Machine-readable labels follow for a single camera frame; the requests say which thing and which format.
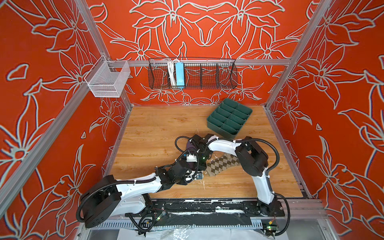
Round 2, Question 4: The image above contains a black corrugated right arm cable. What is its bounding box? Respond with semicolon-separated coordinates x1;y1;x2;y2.
233;137;280;176

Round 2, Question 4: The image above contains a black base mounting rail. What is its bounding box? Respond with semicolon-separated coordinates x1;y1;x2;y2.
133;199;286;229

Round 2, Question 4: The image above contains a clear plastic wall bin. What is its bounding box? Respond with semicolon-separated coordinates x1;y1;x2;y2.
85;55;131;98

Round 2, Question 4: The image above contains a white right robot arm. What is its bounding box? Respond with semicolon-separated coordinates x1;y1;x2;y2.
188;134;280;205

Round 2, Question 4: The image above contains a brown argyle sock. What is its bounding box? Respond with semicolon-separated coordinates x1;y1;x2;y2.
205;154;241;177

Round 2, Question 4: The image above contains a purple sock with yellow cuff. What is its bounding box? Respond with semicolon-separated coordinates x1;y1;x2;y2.
186;141;197;154

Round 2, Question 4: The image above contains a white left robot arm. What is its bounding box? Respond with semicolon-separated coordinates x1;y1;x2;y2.
76;158;206;229

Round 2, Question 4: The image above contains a white cable bundle in basket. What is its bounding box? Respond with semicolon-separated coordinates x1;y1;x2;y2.
166;59;177;88

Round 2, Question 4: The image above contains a blue box in basket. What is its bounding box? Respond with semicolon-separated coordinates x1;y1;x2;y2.
175;62;185;89

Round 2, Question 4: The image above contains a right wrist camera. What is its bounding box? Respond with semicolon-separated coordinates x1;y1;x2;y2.
186;153;198;163

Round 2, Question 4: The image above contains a green divided organizer tray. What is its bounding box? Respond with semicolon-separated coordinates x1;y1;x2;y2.
207;98;253;139

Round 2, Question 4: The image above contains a black wire wall basket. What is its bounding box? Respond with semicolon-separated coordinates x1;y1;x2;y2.
148;57;239;90

